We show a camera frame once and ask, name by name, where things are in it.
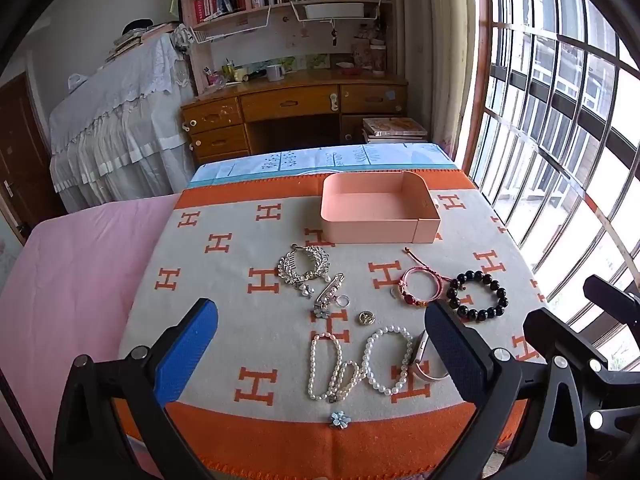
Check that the blue flower brooch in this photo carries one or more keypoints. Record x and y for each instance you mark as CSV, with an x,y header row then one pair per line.
x,y
340,419

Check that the stack of books under desk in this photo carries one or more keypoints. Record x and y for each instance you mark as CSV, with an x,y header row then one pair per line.
x,y
395,130

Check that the orange and grey patterned blanket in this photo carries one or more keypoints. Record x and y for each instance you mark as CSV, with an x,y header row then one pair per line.
x,y
250,285

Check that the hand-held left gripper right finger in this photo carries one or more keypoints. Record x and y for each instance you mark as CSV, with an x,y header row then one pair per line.
x,y
455,355

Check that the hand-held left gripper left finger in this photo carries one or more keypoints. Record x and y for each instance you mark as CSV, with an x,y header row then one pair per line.
x,y
185,355

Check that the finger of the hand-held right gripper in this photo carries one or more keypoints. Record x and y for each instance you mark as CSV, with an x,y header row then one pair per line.
x,y
612,295
560,335

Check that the round gold pendant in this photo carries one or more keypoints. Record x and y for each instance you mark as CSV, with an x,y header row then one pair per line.
x,y
366,317

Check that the beige curtain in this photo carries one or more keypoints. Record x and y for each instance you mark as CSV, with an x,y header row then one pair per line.
x,y
440,60

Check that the gold pin brooch with charms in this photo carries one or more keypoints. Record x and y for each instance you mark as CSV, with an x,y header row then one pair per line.
x,y
327,292

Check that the wooden desk with drawers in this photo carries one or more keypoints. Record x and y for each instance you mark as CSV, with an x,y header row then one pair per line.
x,y
290,102

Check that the brown wooden door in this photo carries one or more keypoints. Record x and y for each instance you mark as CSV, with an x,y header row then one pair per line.
x,y
25,160

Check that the metal window grille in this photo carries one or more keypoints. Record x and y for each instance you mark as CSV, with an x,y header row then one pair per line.
x,y
550,110

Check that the pink pen cup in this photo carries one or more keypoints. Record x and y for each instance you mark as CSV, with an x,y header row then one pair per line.
x,y
213,80

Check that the white plastic tray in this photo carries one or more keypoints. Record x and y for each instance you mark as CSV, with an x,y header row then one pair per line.
x,y
334,10

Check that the silver leaf brooch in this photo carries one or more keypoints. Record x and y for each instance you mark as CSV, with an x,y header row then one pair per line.
x,y
300,265

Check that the pink jewelry box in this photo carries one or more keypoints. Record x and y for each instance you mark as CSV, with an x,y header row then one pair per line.
x,y
380,230

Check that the wooden bookshelf hutch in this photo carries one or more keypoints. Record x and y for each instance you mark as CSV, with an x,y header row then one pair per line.
x,y
300,35

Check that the pink bed sheet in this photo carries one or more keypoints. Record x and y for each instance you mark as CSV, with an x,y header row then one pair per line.
x,y
75,285

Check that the white mug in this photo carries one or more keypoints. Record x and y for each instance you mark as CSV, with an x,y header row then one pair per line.
x,y
274,73

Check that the white lace cover cloth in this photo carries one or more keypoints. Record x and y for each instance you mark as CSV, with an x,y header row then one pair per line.
x,y
115,125

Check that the pile of books on cover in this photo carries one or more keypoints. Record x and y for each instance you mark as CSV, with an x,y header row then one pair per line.
x,y
145,35

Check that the blue patterned sheet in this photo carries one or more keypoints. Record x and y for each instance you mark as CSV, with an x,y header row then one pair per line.
x,y
280,162

